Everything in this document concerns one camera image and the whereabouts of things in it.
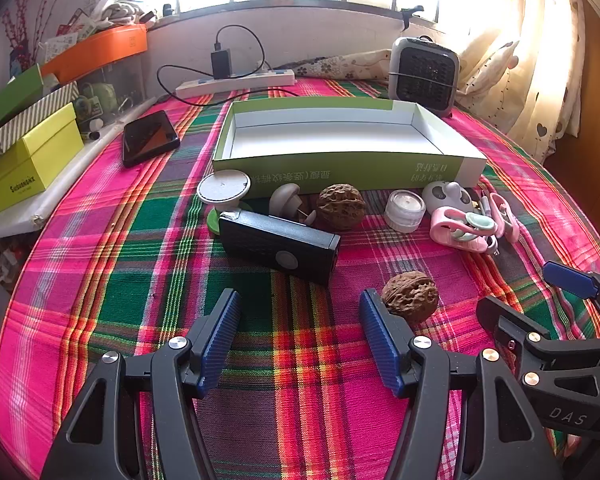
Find pink green plaid cloth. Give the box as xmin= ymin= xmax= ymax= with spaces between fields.
xmin=0 ymin=77 xmax=600 ymax=480

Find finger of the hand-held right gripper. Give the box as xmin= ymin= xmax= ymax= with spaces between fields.
xmin=476 ymin=296 xmax=600 ymax=386
xmin=542 ymin=260 xmax=600 ymax=333

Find black smartphone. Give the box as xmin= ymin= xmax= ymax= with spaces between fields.
xmin=122 ymin=109 xmax=182 ymax=168

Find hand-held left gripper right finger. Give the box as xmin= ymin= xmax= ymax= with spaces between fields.
xmin=358 ymin=289 xmax=563 ymax=480

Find yellow-green cardboard box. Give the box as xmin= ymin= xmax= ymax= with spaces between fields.
xmin=0 ymin=102 xmax=86 ymax=216

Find green white cardboard box tray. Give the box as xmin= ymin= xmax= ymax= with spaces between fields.
xmin=211 ymin=99 xmax=488 ymax=196

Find black window clamp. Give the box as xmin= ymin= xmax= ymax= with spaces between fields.
xmin=399 ymin=4 xmax=426 ymax=32

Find black charger plug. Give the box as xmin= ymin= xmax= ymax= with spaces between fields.
xmin=210 ymin=49 xmax=233 ymax=81

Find grey black space heater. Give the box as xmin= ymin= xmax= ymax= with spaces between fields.
xmin=387 ymin=35 xmax=461 ymax=118

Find clear plastic storage bin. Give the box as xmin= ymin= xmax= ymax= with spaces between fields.
xmin=75 ymin=55 xmax=148 ymax=131

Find brown walnut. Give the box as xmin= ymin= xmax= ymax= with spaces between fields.
xmin=316 ymin=183 xmax=367 ymax=232
xmin=381 ymin=271 xmax=440 ymax=326

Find floral pillow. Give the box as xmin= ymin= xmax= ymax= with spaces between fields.
xmin=275 ymin=49 xmax=396 ymax=82

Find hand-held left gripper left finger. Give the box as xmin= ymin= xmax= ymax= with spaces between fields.
xmin=40 ymin=287 xmax=243 ymax=480

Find white power strip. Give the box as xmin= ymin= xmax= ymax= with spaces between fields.
xmin=175 ymin=69 xmax=296 ymax=101

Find green box lid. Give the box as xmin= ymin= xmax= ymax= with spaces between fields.
xmin=0 ymin=64 xmax=46 ymax=146

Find black rectangular device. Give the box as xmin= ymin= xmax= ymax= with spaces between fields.
xmin=219 ymin=211 xmax=342 ymax=288

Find grey mushroom-shaped knob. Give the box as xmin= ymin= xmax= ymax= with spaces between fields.
xmin=269 ymin=183 xmax=317 ymax=225

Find black charging cable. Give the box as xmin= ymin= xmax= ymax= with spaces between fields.
xmin=156 ymin=24 xmax=308 ymax=108

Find white panda-face gadget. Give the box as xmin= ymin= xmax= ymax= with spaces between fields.
xmin=422 ymin=181 xmax=473 ymax=216

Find striped cardboard box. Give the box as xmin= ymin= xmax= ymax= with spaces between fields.
xmin=0 ymin=81 xmax=81 ymax=161

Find small clear plastic jar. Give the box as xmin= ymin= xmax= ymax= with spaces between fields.
xmin=384 ymin=189 xmax=427 ymax=233

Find pink clip with mint piece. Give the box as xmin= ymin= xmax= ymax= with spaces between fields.
xmin=430 ymin=208 xmax=505 ymax=256

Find white disc green base stand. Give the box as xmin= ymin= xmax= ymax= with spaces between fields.
xmin=197 ymin=171 xmax=255 ymax=235

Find cream heart-print curtain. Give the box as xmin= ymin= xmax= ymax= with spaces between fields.
xmin=455 ymin=0 xmax=588 ymax=161

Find red flower branches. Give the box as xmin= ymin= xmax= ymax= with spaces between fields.
xmin=0 ymin=0 xmax=76 ymax=61

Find orange box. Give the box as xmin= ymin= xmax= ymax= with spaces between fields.
xmin=40 ymin=24 xmax=148 ymax=83

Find white gloves and bags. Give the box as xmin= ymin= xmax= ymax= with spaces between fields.
xmin=87 ymin=0 xmax=156 ymax=26

